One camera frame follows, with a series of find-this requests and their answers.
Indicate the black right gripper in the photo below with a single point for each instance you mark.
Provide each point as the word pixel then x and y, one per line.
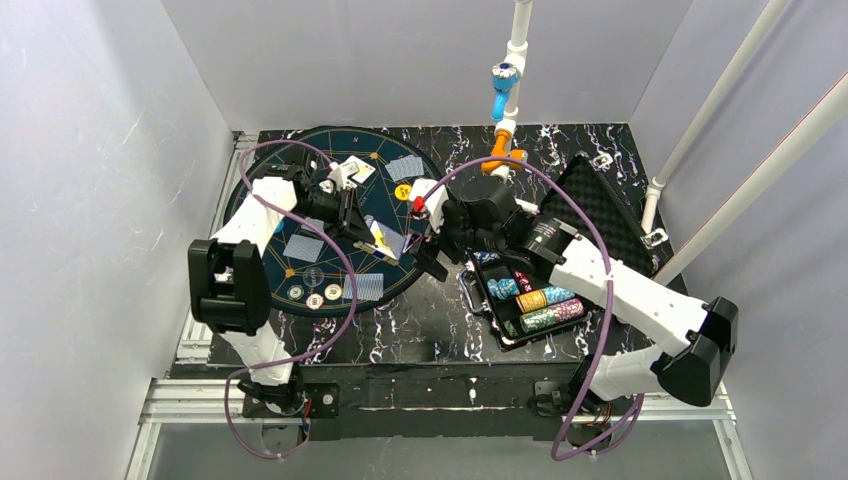
pixel 436 240

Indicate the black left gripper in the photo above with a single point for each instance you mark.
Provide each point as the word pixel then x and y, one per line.
pixel 345 206

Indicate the blue backed card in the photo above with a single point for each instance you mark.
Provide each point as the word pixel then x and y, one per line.
pixel 350 287
pixel 410 166
pixel 371 286
pixel 397 171

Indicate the face down board card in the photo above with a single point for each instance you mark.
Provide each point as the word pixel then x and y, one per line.
pixel 312 226

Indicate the yellow big blind button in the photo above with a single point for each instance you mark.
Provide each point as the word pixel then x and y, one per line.
pixel 402 192

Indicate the yellow poker chip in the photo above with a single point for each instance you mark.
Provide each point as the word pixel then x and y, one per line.
pixel 333 292

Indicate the clear dealer button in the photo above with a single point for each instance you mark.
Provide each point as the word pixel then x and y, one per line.
pixel 313 277

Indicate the card drawn from deck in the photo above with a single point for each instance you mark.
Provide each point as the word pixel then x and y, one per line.
pixel 303 248

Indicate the face up playing card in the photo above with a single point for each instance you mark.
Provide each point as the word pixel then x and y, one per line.
pixel 363 171

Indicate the green poker chip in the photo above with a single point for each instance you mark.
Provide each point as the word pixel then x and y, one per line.
pixel 295 292

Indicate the boxed deck of playing cards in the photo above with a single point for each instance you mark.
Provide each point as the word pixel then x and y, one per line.
pixel 388 243

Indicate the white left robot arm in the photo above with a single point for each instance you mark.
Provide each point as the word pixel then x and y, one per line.
pixel 228 287

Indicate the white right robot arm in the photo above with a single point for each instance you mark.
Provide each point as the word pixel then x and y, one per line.
pixel 693 340

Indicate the round dark blue poker mat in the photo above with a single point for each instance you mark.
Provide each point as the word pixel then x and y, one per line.
pixel 377 202

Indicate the light blue chip stack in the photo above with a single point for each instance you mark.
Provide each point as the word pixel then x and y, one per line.
pixel 504 288

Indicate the black poker chip case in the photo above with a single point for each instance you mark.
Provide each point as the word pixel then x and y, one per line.
pixel 608 256

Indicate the yellow chip stack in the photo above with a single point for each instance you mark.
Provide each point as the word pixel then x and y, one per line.
pixel 532 301

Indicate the green and purple chip row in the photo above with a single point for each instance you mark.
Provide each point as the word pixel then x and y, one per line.
pixel 552 315

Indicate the white thin diagonal pole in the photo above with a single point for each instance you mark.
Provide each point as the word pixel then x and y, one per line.
pixel 742 57

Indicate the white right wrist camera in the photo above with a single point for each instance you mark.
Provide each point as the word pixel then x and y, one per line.
pixel 426 199

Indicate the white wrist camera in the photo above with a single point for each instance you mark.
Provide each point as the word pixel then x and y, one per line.
pixel 426 199
pixel 341 176

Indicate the chrome case handle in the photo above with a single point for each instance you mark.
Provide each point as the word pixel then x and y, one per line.
pixel 474 298

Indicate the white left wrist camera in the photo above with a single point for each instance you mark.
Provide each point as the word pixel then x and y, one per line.
pixel 341 176

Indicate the white pipe camera stand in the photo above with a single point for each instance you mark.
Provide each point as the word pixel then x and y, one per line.
pixel 506 77

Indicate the aluminium frame rail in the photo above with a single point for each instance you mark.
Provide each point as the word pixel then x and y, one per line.
pixel 191 394

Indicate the white diagonal frame pole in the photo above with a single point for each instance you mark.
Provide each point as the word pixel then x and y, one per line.
pixel 823 115

